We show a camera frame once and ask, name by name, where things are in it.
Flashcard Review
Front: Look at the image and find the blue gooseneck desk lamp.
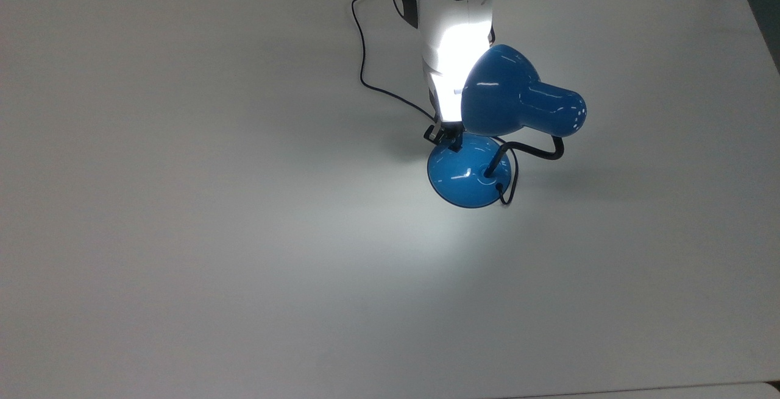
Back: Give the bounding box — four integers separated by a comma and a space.
427, 44, 588, 210

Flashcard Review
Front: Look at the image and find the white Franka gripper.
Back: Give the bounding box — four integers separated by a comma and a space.
421, 41, 493, 154

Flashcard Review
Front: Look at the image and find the black lamp power cable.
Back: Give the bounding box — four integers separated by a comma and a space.
351, 0, 519, 207

